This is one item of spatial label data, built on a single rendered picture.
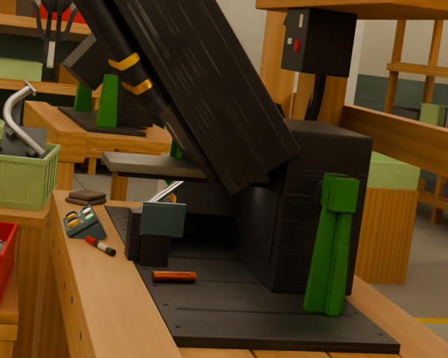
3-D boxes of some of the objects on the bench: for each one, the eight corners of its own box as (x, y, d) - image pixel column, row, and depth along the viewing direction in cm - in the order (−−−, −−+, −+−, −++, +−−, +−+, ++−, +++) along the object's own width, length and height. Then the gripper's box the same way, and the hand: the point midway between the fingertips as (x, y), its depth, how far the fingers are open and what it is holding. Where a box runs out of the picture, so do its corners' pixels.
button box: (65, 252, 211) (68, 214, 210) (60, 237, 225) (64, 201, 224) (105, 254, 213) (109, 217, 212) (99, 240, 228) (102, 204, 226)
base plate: (171, 347, 150) (173, 335, 150) (103, 212, 256) (104, 204, 255) (399, 354, 161) (401, 343, 161) (244, 221, 266) (244, 214, 266)
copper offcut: (153, 283, 181) (154, 272, 181) (150, 280, 183) (151, 269, 183) (195, 283, 184) (196, 273, 184) (192, 280, 186) (193, 270, 186)
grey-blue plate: (136, 265, 193) (144, 202, 191) (135, 263, 195) (142, 199, 193) (179, 267, 196) (186, 204, 194) (178, 265, 198) (185, 203, 196)
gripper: (82, -19, 241) (72, 69, 245) (33, -26, 238) (24, 64, 241) (84, -20, 234) (75, 71, 237) (33, -27, 231) (25, 65, 234)
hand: (50, 54), depth 239 cm, fingers closed
